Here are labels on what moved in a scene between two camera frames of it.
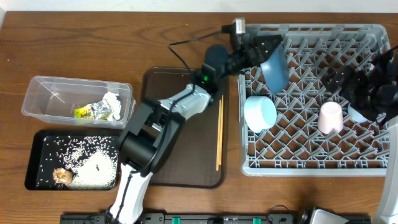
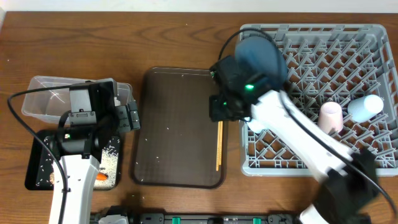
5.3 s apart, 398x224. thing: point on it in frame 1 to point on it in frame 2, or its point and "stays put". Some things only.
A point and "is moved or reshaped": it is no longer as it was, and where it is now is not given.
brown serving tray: (200, 159) stays put
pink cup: (330, 117) stays put
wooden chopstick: (221, 130) stays put
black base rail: (191, 218) stays put
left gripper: (260, 56) to (129, 124)
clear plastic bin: (104, 104) stays put
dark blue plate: (275, 70) is moved or reshaped
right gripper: (357, 78) to (216, 114)
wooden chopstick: (217, 147) stays put
